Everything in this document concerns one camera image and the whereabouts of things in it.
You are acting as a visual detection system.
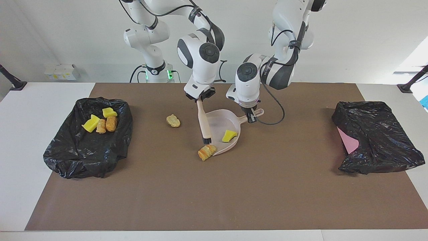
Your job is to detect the black camera stand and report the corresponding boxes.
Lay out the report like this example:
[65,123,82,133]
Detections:
[0,64,27,91]
[397,65,428,93]

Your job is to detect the small yellow sponge piece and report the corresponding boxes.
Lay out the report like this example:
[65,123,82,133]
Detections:
[222,130,238,143]

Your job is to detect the orange striped trash piece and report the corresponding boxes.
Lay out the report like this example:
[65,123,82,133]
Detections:
[198,145,217,161]

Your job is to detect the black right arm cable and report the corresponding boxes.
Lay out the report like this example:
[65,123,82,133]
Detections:
[119,0,228,82]

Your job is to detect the beige hand brush black bristles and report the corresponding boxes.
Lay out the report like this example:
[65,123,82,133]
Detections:
[197,99,212,145]

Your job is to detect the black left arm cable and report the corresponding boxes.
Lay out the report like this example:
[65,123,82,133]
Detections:
[259,30,301,125]

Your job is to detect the pink bin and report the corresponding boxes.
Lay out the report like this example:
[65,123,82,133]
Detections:
[336,127,359,155]

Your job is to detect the brown table mat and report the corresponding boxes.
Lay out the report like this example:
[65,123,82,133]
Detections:
[25,83,428,231]

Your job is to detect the black trash bag over pink bin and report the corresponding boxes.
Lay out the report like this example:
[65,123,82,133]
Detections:
[332,101,426,175]

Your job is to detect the black right base cable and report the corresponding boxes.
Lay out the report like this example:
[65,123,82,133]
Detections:
[130,65,147,83]

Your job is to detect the black trash bag bin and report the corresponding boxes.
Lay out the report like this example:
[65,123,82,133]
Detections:
[43,97,133,179]

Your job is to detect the large white wall box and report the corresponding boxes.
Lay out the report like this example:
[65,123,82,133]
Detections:
[55,64,80,81]

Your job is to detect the beige plastic dustpan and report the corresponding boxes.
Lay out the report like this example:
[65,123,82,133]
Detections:
[204,108,264,156]

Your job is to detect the yellow wedge sponge piece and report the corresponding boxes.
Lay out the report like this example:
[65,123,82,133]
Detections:
[82,114,100,133]

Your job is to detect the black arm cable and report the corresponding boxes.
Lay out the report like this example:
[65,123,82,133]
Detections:
[119,0,228,82]
[259,30,301,125]

